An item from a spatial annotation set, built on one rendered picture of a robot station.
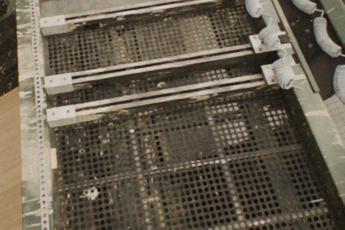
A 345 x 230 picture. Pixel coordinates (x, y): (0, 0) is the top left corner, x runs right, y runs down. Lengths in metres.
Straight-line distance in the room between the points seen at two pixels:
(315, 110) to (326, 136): 0.12
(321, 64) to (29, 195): 1.69
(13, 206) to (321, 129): 1.46
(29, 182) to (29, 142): 0.17
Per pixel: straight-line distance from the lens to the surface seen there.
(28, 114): 1.99
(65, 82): 2.01
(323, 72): 2.59
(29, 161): 1.90
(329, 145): 1.95
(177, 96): 1.94
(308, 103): 2.01
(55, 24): 2.21
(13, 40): 2.71
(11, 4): 2.41
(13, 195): 2.29
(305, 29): 2.71
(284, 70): 1.93
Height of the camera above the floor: 2.11
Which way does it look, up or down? 25 degrees down
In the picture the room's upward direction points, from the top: 62 degrees clockwise
